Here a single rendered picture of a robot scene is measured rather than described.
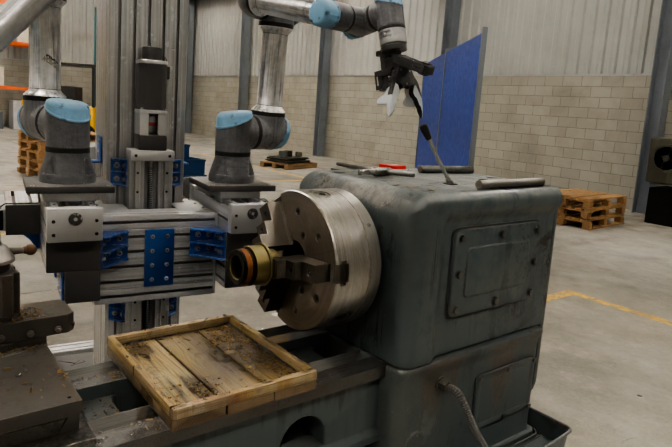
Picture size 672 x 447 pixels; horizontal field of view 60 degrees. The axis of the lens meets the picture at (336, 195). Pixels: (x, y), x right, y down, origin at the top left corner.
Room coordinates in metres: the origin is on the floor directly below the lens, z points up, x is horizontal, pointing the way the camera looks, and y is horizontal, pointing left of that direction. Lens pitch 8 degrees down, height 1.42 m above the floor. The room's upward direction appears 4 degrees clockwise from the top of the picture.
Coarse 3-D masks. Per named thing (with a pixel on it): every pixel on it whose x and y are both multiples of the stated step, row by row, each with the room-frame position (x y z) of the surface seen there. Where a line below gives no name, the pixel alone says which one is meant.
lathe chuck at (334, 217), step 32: (288, 192) 1.28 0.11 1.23; (320, 224) 1.18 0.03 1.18; (352, 224) 1.20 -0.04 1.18; (320, 256) 1.18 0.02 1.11; (352, 256) 1.16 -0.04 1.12; (288, 288) 1.27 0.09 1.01; (320, 288) 1.17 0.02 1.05; (352, 288) 1.16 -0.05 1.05; (288, 320) 1.26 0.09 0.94; (320, 320) 1.17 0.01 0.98
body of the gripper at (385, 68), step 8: (384, 48) 1.61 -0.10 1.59; (392, 48) 1.60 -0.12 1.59; (400, 48) 1.61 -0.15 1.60; (376, 56) 1.65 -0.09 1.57; (384, 56) 1.64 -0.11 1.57; (392, 56) 1.62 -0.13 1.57; (384, 64) 1.63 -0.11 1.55; (392, 64) 1.62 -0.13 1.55; (376, 72) 1.63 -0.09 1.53; (384, 72) 1.61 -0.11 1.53; (392, 72) 1.59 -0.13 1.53; (400, 72) 1.59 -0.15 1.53; (408, 72) 1.61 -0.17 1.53; (376, 80) 1.63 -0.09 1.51; (384, 80) 1.61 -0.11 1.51; (400, 80) 1.58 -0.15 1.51; (408, 80) 1.61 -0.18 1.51; (376, 88) 1.63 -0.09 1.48; (384, 88) 1.61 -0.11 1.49; (400, 88) 1.63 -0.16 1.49; (408, 88) 1.61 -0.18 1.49
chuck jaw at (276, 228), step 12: (264, 204) 1.28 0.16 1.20; (276, 204) 1.29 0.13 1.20; (264, 216) 1.28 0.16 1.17; (276, 216) 1.27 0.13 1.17; (264, 228) 1.24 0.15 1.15; (276, 228) 1.25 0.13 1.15; (288, 228) 1.27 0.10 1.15; (252, 240) 1.24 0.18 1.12; (264, 240) 1.22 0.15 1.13; (276, 240) 1.24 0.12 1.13; (288, 240) 1.25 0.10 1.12
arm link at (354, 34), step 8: (360, 8) 1.68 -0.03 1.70; (368, 8) 1.66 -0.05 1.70; (360, 16) 1.65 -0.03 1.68; (368, 16) 1.65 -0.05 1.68; (360, 24) 1.66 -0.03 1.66; (368, 24) 1.66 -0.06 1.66; (344, 32) 1.72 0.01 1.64; (352, 32) 1.67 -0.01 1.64; (360, 32) 1.69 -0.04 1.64; (368, 32) 1.69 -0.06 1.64
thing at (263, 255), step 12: (240, 252) 1.16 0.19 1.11; (252, 252) 1.17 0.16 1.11; (264, 252) 1.18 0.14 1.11; (276, 252) 1.21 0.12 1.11; (228, 264) 1.19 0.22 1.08; (240, 264) 1.21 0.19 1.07; (252, 264) 1.15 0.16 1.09; (264, 264) 1.16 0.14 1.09; (240, 276) 1.19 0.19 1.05; (252, 276) 1.15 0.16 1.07; (264, 276) 1.16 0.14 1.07
